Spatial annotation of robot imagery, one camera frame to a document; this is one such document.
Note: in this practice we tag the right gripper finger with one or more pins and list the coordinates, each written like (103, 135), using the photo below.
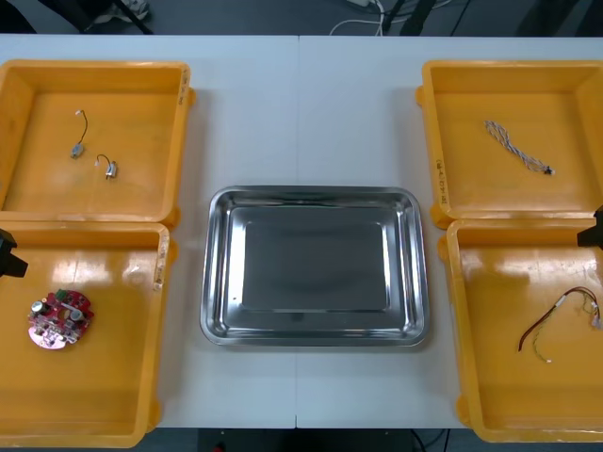
(592, 237)
(600, 212)

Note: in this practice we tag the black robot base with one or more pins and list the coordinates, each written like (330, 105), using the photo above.
(245, 440)

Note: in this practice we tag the black chair base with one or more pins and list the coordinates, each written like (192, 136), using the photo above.
(127, 19)

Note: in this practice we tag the yellow-orange plastic bin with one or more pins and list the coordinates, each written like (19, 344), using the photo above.
(108, 376)
(509, 386)
(471, 94)
(141, 117)

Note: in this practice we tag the steel tray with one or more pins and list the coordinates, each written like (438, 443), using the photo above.
(311, 263)

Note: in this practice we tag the round red circuit board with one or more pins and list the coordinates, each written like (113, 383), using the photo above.
(59, 320)

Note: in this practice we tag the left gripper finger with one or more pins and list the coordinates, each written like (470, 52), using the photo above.
(11, 266)
(6, 240)

